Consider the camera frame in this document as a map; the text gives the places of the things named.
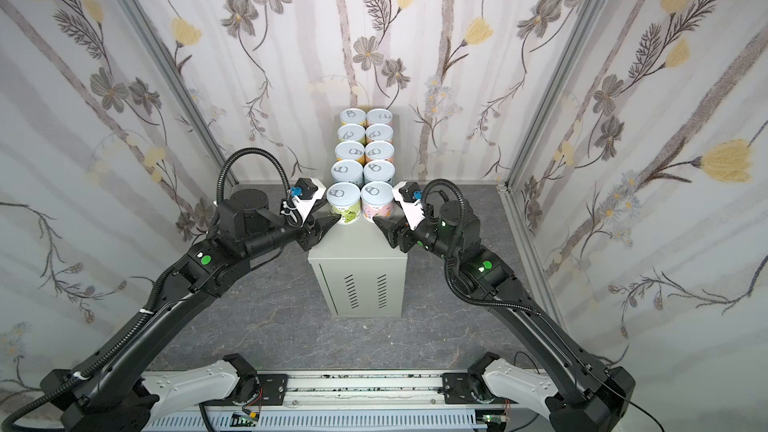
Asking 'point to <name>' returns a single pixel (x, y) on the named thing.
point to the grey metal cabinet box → (359, 269)
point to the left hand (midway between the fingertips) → (328, 201)
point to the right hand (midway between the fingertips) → (386, 204)
